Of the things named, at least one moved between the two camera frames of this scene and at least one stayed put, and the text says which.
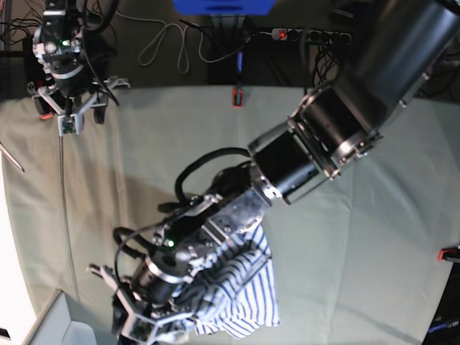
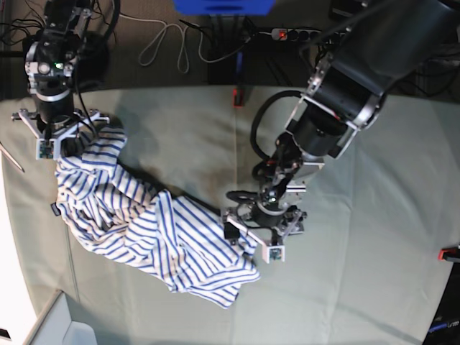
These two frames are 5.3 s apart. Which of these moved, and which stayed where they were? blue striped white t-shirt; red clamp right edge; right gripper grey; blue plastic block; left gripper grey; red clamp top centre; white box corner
Moved: blue striped white t-shirt; left gripper grey; right gripper grey
Stayed: red clamp right edge; white box corner; red clamp top centre; blue plastic block
